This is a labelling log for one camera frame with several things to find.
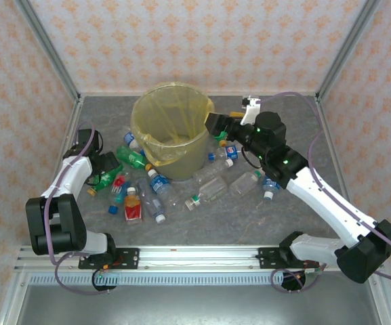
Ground green bottle yellow cap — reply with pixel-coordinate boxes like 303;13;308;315
86;165;124;197

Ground red label bottle blue cap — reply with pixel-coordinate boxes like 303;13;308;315
108;171;131;215

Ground small clear bottle blue label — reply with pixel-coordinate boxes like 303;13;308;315
261;175;283;201

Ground orange juice bottle red label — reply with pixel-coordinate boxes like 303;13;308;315
123;186;144;225

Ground small clear bottle blue cap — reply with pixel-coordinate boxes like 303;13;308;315
136;177;167;224

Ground clear bottle green white cap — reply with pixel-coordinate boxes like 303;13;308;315
184;175;229;211

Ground olive plastic bin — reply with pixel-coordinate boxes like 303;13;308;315
130;83;215;182

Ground yellow transparent bin liner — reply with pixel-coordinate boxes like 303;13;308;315
129;82;216;167

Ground green bottle orange cap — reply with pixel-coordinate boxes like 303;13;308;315
115;144;154;172

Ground aluminium table edge profile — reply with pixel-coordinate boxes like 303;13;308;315
315;94;391;325
32;96;84;246

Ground pepsi label bottle blue cap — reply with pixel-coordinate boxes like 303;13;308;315
207;144;240;163

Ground grey metal panel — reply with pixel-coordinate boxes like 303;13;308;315
0;284;391;325

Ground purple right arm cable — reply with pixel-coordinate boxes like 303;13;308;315
258;91;391;294

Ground aluminium frame post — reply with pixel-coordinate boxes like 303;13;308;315
14;0;83;104
315;0;382;101

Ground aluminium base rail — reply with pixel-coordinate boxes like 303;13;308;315
15;246;386;272

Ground grey slotted cable duct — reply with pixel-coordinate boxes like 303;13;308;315
28;273;284;286

